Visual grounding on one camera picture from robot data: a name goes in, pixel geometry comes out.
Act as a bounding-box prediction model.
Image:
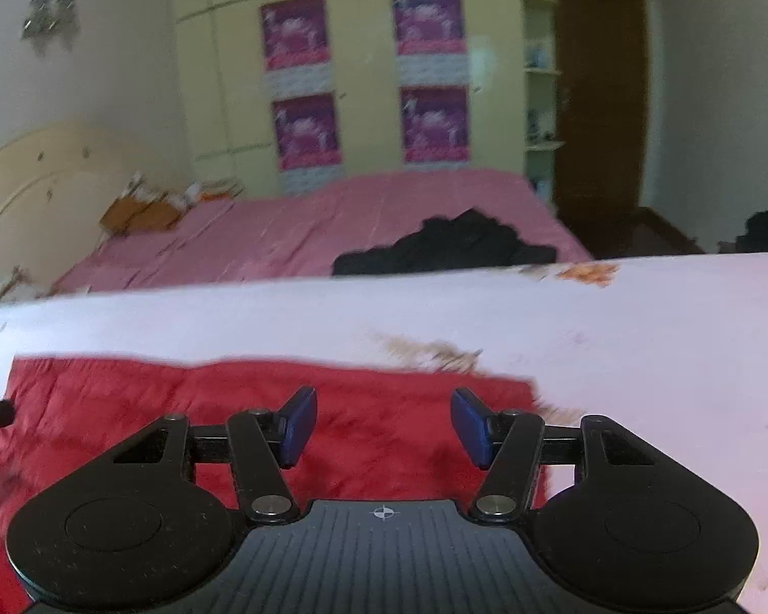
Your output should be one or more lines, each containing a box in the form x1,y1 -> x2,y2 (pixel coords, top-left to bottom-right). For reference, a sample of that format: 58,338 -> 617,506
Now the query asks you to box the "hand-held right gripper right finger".
451,388 -> 657,523

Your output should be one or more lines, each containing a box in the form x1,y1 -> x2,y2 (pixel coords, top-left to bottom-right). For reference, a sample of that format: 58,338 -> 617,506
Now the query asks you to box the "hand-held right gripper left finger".
112,387 -> 319,523

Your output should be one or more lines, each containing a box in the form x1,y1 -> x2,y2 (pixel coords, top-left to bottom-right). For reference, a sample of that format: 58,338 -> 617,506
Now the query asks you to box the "red puffer jacket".
0,355 -> 551,614

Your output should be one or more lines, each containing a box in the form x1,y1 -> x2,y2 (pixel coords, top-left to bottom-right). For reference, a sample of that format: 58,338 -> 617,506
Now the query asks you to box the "black cloth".
331,208 -> 559,277

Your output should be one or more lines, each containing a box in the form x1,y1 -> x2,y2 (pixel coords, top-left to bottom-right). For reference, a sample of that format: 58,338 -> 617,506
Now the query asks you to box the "bed with pink sheet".
51,169 -> 593,295

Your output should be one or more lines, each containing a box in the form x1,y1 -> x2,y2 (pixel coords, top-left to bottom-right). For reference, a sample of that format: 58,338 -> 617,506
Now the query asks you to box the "bed with floral sheet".
0,252 -> 768,611

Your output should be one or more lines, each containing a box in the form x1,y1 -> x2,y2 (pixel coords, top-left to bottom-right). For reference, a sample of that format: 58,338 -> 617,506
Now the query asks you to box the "cream round headboard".
0,118 -> 189,298

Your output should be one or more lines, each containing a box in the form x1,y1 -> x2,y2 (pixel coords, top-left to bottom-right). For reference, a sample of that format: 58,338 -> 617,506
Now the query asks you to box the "pale folded cloth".
192,178 -> 245,203

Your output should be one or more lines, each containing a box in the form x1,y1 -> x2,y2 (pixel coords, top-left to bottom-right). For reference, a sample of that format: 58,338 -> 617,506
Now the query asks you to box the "cream corner shelf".
518,0 -> 567,206

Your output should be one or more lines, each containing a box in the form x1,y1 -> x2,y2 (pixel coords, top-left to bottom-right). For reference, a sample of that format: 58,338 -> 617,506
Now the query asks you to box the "brown wooden door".
547,0 -> 654,257

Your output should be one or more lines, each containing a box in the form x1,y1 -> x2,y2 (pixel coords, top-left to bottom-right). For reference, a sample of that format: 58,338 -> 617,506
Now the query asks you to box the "cream wardrobe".
169,0 -> 532,199

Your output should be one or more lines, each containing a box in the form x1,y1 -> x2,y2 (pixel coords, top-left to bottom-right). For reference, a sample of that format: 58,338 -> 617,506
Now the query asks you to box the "purple wall poster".
392,0 -> 467,81
400,85 -> 473,164
272,93 -> 345,173
260,0 -> 330,94

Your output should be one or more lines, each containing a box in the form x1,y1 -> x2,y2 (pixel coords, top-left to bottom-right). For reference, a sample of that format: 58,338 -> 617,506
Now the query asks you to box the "wall lamp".
19,0 -> 81,39

